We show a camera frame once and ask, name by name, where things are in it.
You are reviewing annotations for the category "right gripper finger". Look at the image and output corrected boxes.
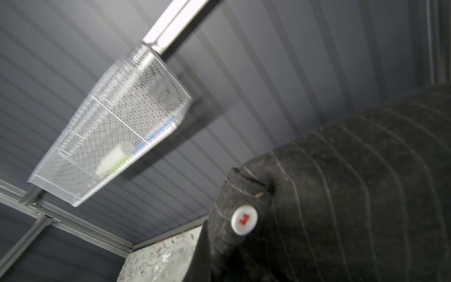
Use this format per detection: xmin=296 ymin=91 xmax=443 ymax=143
xmin=182 ymin=221 xmax=211 ymax=282

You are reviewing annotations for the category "clear plastic vacuum bag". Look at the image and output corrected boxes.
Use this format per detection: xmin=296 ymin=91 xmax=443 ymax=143
xmin=117 ymin=226 xmax=202 ymax=282

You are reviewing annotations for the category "dark grey shirt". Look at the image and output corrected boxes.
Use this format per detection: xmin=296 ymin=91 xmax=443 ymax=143
xmin=207 ymin=84 xmax=451 ymax=282

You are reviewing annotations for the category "white bottle in basket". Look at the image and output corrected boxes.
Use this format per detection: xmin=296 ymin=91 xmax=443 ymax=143
xmin=96 ymin=145 xmax=132 ymax=177

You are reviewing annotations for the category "white wire mesh basket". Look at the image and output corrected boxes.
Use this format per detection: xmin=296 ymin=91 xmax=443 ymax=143
xmin=28 ymin=42 xmax=193 ymax=207

